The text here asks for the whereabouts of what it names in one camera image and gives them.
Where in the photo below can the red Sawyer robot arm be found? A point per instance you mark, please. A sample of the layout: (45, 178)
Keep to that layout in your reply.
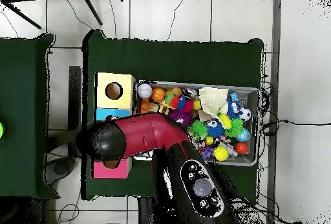
(144, 133)

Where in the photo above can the wooden three-hole box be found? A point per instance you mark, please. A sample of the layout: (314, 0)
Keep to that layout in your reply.
(124, 79)

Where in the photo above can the shallow clear mesh bin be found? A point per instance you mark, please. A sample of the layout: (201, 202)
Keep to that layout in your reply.
(252, 97)

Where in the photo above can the wooden toy burger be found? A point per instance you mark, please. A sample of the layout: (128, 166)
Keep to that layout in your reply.
(161, 108)

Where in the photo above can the orange basketball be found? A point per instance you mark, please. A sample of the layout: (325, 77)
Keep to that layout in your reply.
(158, 94)

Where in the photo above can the white baseball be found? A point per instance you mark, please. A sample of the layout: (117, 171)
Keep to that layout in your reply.
(144, 91)

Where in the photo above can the cream waffle cloth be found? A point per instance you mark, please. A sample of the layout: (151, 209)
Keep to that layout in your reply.
(213, 99)

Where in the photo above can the dark green tablecloth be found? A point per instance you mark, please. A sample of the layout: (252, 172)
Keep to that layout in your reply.
(168, 60)
(20, 92)

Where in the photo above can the yellow ball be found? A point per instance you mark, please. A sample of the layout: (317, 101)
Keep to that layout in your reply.
(220, 153)

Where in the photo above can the black-and-white soccer ball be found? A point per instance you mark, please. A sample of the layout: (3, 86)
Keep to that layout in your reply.
(245, 114)

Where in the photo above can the red-orange ball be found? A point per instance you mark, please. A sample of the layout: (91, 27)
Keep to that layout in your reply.
(241, 148)

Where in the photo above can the black floor stand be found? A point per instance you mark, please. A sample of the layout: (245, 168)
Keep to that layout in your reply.
(75, 92)

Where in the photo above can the grey round floor base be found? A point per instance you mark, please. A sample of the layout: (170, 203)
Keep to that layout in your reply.
(62, 168)

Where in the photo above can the black folding stand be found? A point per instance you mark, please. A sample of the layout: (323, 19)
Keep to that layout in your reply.
(91, 9)

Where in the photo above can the grey floor strip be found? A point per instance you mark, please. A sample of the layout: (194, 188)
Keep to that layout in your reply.
(275, 27)

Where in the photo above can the bright green ball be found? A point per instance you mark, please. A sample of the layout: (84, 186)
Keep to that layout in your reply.
(1, 130)

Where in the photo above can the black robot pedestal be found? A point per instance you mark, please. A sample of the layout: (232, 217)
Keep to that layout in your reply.
(146, 213)

